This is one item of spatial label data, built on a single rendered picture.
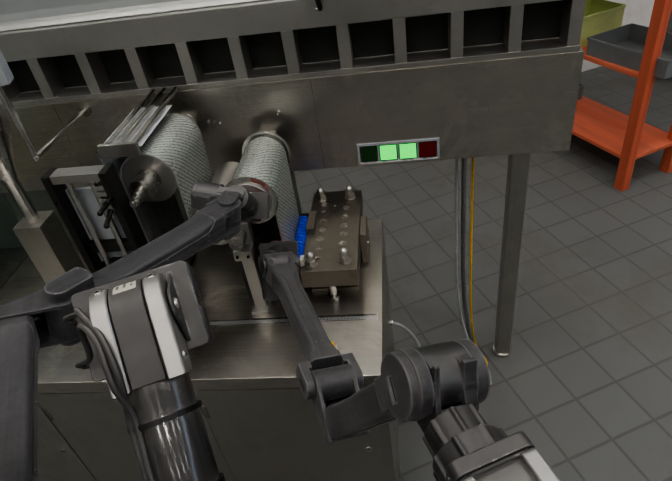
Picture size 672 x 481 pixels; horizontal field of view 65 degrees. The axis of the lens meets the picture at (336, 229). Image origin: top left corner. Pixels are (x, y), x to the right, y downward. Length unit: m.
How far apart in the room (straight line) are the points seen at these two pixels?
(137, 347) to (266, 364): 1.07
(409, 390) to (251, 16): 1.18
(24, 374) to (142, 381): 0.46
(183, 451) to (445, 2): 1.31
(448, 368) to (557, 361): 2.01
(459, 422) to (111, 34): 1.41
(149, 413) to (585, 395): 2.25
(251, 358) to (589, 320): 1.80
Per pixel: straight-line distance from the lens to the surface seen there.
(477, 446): 0.58
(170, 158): 1.44
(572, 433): 2.41
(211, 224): 1.08
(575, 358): 2.65
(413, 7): 1.51
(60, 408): 1.84
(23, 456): 0.75
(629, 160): 3.62
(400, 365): 0.60
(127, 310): 0.40
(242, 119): 1.67
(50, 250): 1.85
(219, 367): 1.49
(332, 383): 0.98
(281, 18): 1.54
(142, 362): 0.39
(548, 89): 1.65
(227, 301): 1.66
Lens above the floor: 1.99
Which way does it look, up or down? 36 degrees down
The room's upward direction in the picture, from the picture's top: 9 degrees counter-clockwise
